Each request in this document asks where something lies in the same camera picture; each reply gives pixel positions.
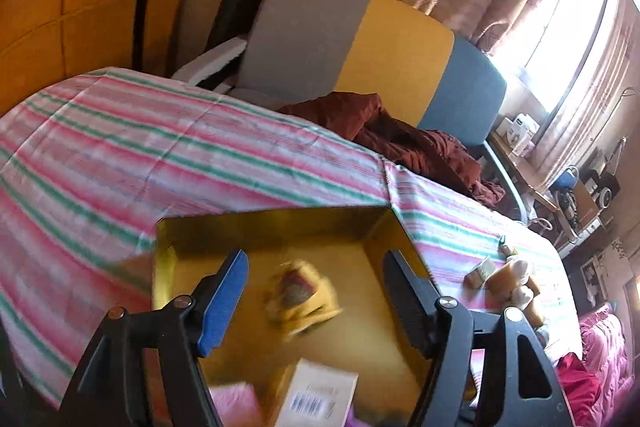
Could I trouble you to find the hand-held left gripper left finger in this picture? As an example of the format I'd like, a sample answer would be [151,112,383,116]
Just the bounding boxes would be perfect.
[60,249,250,427]

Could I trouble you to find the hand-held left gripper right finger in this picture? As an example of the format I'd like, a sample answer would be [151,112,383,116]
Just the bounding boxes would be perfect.
[382,249,576,427]

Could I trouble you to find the gold cardboard box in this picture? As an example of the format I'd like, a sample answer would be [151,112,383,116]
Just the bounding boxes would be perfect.
[150,204,481,427]

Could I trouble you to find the yellow plush toy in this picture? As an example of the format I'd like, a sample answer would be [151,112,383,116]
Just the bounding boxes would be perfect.
[265,259,343,338]

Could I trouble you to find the large yellow soap block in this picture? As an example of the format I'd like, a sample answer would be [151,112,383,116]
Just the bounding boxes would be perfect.
[487,264,521,308]

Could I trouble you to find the small yellow soap block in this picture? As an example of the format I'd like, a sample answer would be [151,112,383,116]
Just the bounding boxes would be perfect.
[525,277,547,328]

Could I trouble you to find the pink packet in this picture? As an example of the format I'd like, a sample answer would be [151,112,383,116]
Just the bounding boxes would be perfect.
[207,382,266,427]

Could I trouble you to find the white barcode box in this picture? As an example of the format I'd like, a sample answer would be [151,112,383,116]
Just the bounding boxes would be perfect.
[285,357,360,423]

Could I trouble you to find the striped tablecloth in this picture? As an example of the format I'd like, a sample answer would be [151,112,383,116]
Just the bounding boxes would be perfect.
[0,67,586,413]

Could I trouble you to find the maroon cloth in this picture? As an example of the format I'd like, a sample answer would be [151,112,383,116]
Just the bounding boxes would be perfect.
[277,92,508,210]

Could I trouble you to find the wooden side table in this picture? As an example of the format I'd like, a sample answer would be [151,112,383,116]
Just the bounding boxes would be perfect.
[487,129,561,212]

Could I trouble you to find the blue round object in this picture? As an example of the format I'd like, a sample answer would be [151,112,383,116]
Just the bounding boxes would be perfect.
[555,167,581,192]

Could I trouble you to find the white carton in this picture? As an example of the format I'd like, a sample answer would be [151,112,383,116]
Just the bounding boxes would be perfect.
[497,113,541,158]

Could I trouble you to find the black radio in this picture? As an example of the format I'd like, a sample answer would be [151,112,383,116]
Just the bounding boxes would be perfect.
[582,172,621,208]

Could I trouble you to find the grey yellow blue chair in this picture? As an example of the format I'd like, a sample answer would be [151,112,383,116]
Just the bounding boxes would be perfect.
[170,0,531,223]

